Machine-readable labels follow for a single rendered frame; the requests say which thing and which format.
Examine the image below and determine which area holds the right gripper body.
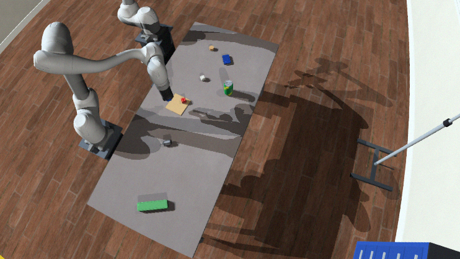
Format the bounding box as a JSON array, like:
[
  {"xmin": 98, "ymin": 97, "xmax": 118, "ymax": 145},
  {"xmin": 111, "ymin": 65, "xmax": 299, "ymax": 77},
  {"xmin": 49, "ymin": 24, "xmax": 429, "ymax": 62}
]
[{"xmin": 155, "ymin": 80, "xmax": 174, "ymax": 101}]

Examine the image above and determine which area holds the green rectangular box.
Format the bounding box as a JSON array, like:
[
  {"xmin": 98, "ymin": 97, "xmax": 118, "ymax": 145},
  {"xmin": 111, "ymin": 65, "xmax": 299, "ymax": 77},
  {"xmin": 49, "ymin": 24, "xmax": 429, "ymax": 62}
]
[{"xmin": 137, "ymin": 200, "xmax": 169, "ymax": 211}]

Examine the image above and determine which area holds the beige flat mat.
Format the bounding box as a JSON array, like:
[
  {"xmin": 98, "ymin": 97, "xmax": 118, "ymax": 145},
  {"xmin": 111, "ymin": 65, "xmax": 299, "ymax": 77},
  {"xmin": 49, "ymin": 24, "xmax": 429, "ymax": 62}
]
[{"xmin": 166, "ymin": 94, "xmax": 191, "ymax": 116}]

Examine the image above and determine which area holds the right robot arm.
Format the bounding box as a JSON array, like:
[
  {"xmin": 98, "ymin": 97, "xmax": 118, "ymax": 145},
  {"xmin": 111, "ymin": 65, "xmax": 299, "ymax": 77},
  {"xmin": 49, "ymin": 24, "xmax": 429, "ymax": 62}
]
[{"xmin": 33, "ymin": 22, "xmax": 168, "ymax": 152}]

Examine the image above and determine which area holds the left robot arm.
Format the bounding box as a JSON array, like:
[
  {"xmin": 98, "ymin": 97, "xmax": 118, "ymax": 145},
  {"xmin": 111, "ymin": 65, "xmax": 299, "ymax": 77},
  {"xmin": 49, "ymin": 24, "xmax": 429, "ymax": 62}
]
[{"xmin": 118, "ymin": 0, "xmax": 166, "ymax": 42}]

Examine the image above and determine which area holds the green soda can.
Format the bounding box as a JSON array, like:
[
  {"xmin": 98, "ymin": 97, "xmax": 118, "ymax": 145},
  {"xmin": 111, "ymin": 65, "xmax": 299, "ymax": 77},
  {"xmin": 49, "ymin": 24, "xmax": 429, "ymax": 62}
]
[{"xmin": 224, "ymin": 80, "xmax": 233, "ymax": 95}]

